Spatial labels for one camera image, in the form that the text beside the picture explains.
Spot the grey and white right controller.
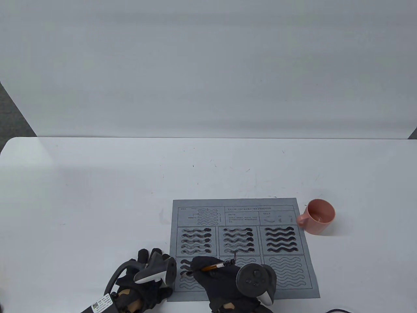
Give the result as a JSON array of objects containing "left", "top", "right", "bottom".
[{"left": 236, "top": 263, "right": 277, "bottom": 306}]

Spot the black labelled left wrist camera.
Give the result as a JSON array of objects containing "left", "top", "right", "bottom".
[{"left": 80, "top": 292, "right": 118, "bottom": 313}]

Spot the person's left hand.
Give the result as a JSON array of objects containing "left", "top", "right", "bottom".
[{"left": 116, "top": 248, "right": 173, "bottom": 313}]

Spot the person's right hand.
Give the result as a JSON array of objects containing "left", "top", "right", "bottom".
[{"left": 190, "top": 256, "right": 272, "bottom": 313}]

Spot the grey and white controller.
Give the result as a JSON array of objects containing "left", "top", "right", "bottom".
[
  {"left": 104, "top": 253, "right": 177, "bottom": 294},
  {"left": 236, "top": 263, "right": 277, "bottom": 306}
]

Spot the grey and white left controller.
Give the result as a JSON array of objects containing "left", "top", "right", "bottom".
[{"left": 104, "top": 253, "right": 177, "bottom": 294}]

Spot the white backdrop panel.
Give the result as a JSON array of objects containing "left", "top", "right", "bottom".
[{"left": 0, "top": 0, "right": 417, "bottom": 140}]

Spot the person's left forearm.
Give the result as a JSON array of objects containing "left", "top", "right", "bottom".
[{"left": 117, "top": 290, "right": 141, "bottom": 313}]

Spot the dark bead bracelet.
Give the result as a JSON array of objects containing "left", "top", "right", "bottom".
[{"left": 110, "top": 292, "right": 131, "bottom": 313}]

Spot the brown Chinese brush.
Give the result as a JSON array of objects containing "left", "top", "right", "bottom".
[{"left": 182, "top": 251, "right": 237, "bottom": 277}]

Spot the pink mug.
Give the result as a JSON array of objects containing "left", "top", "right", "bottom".
[{"left": 296, "top": 199, "right": 336, "bottom": 235}]

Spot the grey water writing practice cloth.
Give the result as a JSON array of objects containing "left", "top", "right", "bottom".
[{"left": 167, "top": 198, "right": 320, "bottom": 302}]

